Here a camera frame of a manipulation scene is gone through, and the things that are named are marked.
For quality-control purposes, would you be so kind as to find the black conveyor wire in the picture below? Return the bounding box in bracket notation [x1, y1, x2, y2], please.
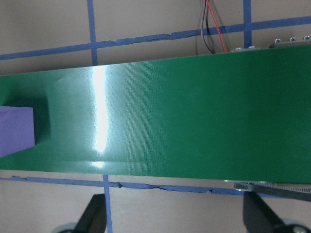
[200, 0, 215, 54]

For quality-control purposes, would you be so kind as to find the green belt conveyor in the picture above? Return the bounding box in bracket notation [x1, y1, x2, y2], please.
[0, 36, 311, 202]

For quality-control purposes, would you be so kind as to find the red conveyor wire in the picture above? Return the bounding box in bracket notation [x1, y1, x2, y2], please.
[205, 0, 229, 53]

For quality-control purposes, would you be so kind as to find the purple foam block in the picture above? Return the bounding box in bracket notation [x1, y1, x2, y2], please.
[0, 106, 35, 158]

